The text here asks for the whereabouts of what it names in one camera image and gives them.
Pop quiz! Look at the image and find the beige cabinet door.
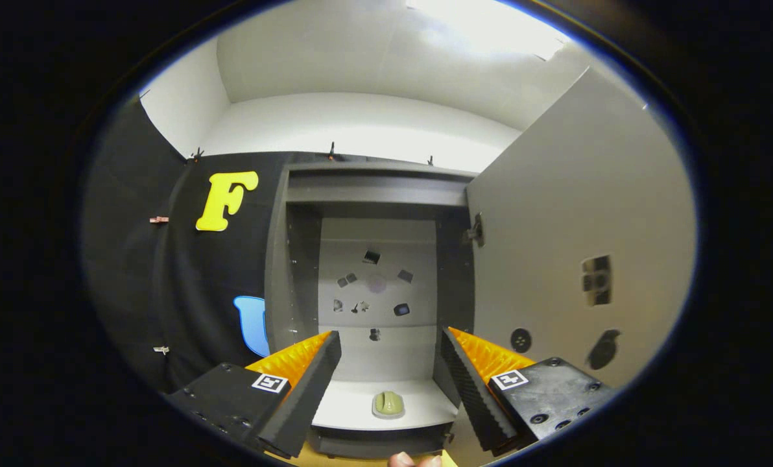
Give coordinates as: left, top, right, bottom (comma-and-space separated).
444, 65, 697, 467

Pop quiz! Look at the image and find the black backdrop cloth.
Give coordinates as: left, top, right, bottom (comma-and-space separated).
80, 94, 479, 398

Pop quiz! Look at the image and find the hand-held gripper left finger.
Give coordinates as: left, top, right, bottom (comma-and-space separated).
165, 329, 342, 460

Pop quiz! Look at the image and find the green oval plastic box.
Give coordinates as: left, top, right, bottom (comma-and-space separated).
372, 390, 406, 420

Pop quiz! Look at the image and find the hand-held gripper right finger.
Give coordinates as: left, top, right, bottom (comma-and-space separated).
440, 326, 621, 456

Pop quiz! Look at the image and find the grey cabinet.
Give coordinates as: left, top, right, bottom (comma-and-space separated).
263, 161, 478, 458

